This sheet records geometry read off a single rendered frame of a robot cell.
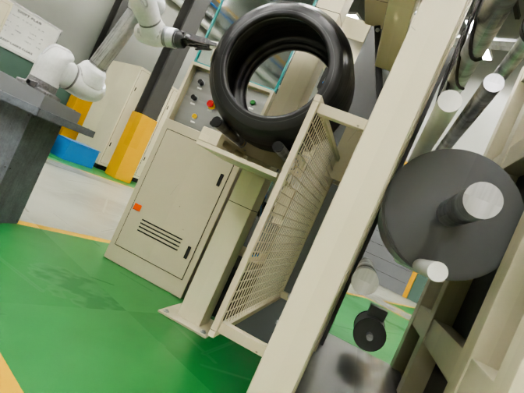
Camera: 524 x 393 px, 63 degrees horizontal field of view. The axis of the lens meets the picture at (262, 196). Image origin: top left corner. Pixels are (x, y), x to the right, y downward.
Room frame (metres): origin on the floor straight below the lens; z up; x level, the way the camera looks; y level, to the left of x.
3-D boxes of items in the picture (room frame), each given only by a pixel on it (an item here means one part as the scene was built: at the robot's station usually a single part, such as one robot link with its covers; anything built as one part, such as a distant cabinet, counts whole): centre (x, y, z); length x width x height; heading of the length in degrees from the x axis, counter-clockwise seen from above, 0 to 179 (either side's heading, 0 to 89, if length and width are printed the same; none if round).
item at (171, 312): (2.11, 0.06, 0.01); 0.27 x 0.27 x 0.02; 75
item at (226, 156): (1.86, 0.11, 0.80); 0.37 x 0.36 x 0.02; 75
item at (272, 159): (2.03, 0.06, 0.90); 0.40 x 0.03 x 0.10; 75
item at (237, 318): (1.55, -0.15, 0.65); 0.90 x 0.02 x 0.70; 165
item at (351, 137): (1.97, -0.31, 1.05); 0.20 x 0.15 x 0.30; 165
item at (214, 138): (1.89, 0.25, 0.83); 0.36 x 0.09 x 0.06; 165
